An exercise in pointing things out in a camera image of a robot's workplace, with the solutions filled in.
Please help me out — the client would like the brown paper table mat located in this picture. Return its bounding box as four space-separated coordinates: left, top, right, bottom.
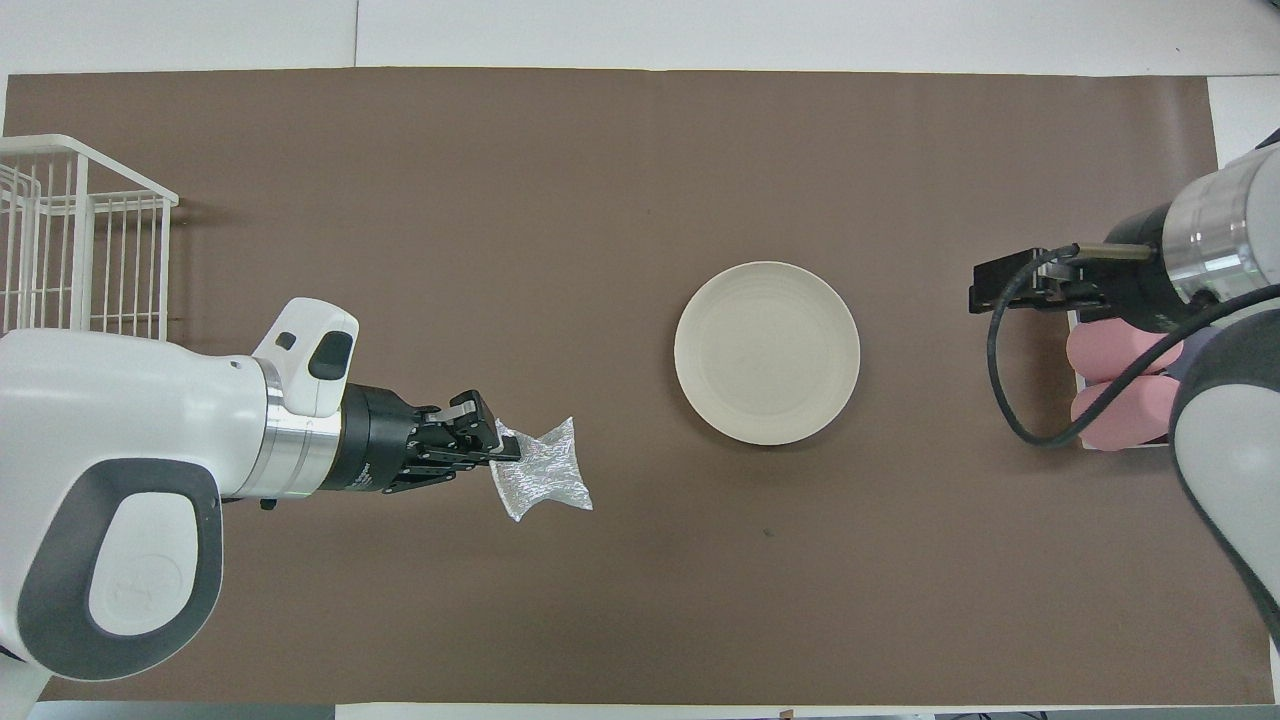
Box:
0 68 1269 706

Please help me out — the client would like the white wire dish rack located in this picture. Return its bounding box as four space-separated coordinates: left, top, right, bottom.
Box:
0 135 179 341

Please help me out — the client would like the cream round plate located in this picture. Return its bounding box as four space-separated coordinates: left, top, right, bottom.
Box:
674 262 861 447

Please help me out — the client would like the pink plastic cup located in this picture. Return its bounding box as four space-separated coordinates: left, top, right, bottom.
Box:
1066 320 1186 384
1070 380 1181 452

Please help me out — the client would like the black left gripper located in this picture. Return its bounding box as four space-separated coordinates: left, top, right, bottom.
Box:
320 385 523 496

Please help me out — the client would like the rack of pink blue cylinders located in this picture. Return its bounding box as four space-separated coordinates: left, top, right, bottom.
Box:
1064 310 1173 453

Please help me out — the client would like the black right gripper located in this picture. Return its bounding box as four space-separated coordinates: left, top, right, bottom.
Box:
968 205 1216 334

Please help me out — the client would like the silver foil bag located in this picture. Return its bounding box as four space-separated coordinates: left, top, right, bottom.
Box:
490 416 594 524

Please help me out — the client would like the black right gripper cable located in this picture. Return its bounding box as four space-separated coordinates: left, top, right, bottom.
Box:
987 243 1280 448

